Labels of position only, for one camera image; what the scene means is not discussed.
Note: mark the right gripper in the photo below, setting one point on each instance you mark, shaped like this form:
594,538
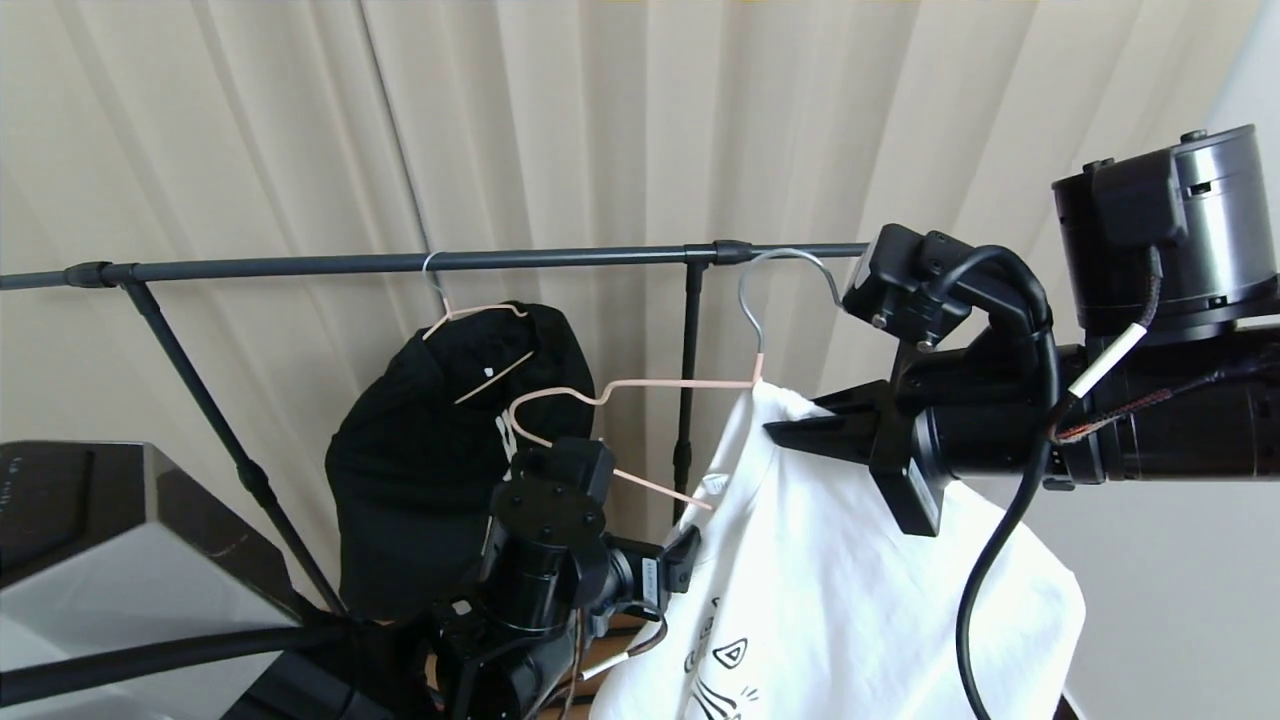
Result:
980,420

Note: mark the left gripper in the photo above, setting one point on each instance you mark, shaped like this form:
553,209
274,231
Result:
650,580

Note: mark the pink clothes hanger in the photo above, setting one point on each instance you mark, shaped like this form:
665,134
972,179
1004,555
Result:
480,310
680,383

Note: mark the white printed garment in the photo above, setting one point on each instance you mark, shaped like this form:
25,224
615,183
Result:
850,600

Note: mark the black shorts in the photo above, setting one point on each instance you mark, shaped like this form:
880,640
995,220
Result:
420,480

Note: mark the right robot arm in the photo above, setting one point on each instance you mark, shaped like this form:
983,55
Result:
1200,420

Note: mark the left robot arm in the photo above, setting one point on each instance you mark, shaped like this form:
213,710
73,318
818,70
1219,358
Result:
100,600

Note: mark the black clothes rack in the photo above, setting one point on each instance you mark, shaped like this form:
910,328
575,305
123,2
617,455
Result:
300,265

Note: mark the beige curtain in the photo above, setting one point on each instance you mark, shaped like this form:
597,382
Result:
700,120

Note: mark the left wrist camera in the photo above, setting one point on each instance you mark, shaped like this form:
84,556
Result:
580,465

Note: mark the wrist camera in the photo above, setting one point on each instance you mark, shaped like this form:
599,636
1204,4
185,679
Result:
900,290
580,465

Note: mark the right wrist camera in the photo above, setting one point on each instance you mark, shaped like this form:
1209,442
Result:
900,290

